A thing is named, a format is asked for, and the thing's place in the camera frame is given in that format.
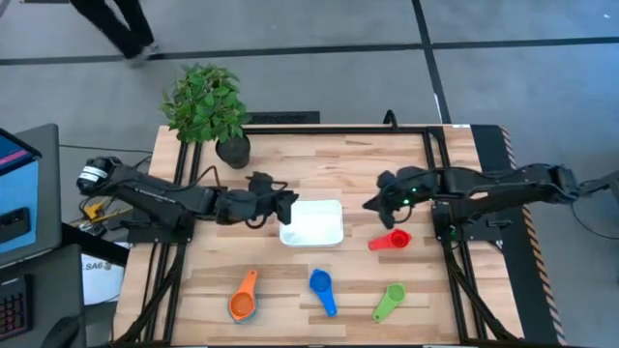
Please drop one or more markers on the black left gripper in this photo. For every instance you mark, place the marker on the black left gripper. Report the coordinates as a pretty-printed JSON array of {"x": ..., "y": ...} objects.
[{"x": 242, "y": 208}]

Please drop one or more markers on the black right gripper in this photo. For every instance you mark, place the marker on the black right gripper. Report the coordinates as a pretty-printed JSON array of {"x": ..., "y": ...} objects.
[{"x": 416, "y": 188}]

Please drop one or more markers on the white plastic basket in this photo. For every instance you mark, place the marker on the white plastic basket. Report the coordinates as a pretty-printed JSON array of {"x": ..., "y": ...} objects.
[{"x": 312, "y": 224}]

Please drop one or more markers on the red measuring cup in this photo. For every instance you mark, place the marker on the red measuring cup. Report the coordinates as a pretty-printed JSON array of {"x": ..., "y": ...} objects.
[{"x": 399, "y": 239}]

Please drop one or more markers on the green measuring cup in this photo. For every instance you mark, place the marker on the green measuring cup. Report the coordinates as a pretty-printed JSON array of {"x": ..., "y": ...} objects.
[{"x": 394, "y": 294}]

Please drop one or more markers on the light blue measuring cup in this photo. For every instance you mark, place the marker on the light blue measuring cup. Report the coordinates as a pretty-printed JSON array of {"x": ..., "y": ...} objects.
[{"x": 320, "y": 282}]

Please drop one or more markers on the orange measuring cup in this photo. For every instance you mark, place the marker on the orange measuring cup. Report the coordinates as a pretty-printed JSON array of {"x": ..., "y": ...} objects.
[{"x": 242, "y": 304}]

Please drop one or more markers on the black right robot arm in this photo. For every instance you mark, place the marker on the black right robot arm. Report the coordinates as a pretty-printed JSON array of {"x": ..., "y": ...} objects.
[{"x": 483, "y": 183}]

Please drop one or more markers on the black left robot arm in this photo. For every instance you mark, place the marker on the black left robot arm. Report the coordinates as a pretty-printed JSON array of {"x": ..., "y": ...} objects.
[{"x": 159, "y": 198}]

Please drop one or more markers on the black plant pot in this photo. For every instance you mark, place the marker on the black plant pot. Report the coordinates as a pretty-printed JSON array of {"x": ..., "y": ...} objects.
[{"x": 234, "y": 154}]

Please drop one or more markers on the black floor plate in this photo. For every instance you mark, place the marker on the black floor plate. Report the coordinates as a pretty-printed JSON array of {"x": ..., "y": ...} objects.
[{"x": 283, "y": 118}]

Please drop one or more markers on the green leafy plant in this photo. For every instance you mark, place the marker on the green leafy plant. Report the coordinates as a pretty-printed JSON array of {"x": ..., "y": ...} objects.
[{"x": 203, "y": 101}]

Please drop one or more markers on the black mat with hazard stripes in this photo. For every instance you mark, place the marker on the black mat with hazard stripes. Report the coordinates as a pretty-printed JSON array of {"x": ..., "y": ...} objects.
[{"x": 512, "y": 290}]

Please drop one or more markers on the yellow clamp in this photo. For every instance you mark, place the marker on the yellow clamp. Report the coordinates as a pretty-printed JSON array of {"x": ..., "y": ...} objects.
[{"x": 93, "y": 210}]

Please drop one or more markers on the white printed cardboard box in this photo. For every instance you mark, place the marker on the white printed cardboard box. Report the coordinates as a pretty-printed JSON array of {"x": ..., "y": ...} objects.
[{"x": 101, "y": 280}]

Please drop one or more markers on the grey side desk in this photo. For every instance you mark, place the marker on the grey side desk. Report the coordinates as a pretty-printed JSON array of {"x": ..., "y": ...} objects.
[{"x": 48, "y": 193}]

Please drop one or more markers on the walking person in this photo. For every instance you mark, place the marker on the walking person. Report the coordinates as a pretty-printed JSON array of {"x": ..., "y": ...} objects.
[{"x": 116, "y": 29}]

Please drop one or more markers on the blue case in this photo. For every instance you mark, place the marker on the blue case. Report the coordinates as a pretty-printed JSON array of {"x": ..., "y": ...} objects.
[{"x": 19, "y": 193}]

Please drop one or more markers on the black keyboard with coloured keys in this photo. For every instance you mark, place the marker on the black keyboard with coloured keys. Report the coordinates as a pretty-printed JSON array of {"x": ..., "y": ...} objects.
[{"x": 14, "y": 309}]

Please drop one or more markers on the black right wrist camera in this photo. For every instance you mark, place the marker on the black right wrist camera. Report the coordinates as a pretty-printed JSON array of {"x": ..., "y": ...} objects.
[{"x": 388, "y": 179}]

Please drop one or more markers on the black aluminium table frame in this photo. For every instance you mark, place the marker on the black aluminium table frame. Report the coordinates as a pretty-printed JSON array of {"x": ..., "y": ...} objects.
[{"x": 338, "y": 130}]

